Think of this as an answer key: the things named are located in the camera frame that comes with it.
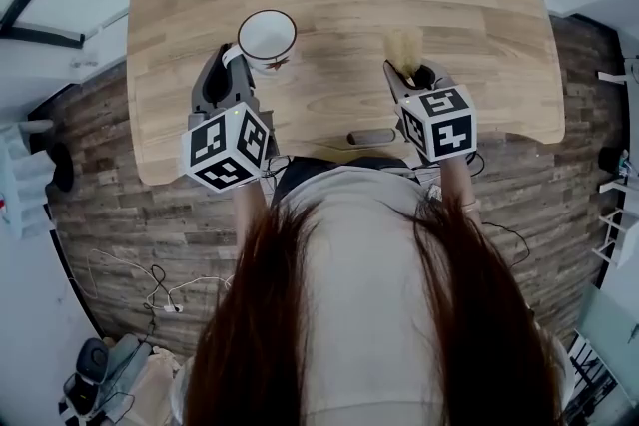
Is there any white plastic rack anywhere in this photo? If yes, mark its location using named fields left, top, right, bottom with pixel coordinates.
left=0, top=122, right=56, bottom=240

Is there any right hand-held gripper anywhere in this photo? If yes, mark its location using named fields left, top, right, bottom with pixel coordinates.
left=382, top=59, right=478, bottom=165

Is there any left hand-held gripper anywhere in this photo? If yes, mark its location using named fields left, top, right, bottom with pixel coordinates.
left=180, top=43, right=277, bottom=194

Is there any beige loofah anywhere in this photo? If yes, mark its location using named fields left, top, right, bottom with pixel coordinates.
left=382, top=28, right=425, bottom=84

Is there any white mug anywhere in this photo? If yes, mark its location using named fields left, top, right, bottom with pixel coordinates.
left=221, top=9, right=299, bottom=76

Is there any person's left forearm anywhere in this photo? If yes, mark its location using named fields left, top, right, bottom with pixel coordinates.
left=232, top=179, right=271, bottom=255

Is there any white floor cable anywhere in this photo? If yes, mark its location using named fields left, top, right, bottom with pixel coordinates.
left=69, top=247, right=234, bottom=315

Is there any black wire rack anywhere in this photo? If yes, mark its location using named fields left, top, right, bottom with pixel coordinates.
left=568, top=328, right=625, bottom=426

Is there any black floor cable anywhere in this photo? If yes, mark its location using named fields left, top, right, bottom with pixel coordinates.
left=143, top=263, right=174, bottom=340

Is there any black round object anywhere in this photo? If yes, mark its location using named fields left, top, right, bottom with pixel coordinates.
left=49, top=142, right=75, bottom=194

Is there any person's right forearm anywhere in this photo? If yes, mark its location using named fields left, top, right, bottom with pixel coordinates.
left=438, top=158, right=485, bottom=235

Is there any person in white top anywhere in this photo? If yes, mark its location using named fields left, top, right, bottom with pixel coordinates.
left=172, top=164, right=575, bottom=426

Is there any dark rounded device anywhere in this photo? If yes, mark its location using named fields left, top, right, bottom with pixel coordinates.
left=74, top=337, right=110, bottom=383

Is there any white metal rack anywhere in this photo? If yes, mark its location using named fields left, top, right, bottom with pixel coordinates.
left=592, top=57, right=639, bottom=268

